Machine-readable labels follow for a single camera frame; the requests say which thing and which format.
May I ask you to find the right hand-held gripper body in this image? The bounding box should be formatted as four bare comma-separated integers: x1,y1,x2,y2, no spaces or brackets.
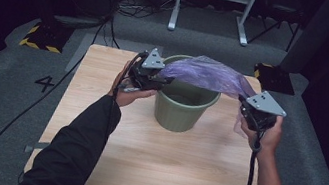
236,86,291,136

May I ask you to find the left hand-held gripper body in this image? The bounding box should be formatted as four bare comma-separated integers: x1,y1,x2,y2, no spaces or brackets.
126,44,169,94

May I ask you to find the green plastic bin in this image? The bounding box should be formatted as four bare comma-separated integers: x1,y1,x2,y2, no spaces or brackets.
150,51,227,139

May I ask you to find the purple plastic bag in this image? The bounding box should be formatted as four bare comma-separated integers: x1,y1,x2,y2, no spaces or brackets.
149,49,262,140

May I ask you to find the person's left hand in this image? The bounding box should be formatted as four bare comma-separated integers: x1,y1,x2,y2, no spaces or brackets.
106,58,162,114

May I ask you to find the person's right hand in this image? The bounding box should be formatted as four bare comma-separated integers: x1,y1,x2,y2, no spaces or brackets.
236,110,285,156

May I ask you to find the yellow black striped base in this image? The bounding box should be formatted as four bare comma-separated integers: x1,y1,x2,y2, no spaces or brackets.
250,61,299,97
18,17,75,55

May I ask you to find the grey curtain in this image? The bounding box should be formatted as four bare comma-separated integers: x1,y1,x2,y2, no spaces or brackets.
278,0,329,80

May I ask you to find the black tripod stand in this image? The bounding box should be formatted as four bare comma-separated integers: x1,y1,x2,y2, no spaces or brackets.
245,0,306,55

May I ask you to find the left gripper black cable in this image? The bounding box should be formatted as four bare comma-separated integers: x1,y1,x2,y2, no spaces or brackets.
111,48,147,104

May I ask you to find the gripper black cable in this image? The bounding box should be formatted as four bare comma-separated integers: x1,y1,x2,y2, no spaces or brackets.
227,106,269,185
111,48,147,104

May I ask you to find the bundle of floor cables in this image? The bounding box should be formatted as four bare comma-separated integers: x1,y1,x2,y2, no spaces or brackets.
111,0,182,27

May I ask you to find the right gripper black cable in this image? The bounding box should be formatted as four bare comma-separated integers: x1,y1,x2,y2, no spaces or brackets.
227,106,269,185

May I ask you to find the long black floor cable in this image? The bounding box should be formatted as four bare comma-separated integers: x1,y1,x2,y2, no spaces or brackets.
0,0,115,185

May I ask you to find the grey metal table bracket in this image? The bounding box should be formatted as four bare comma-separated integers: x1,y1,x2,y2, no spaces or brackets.
24,138,51,157

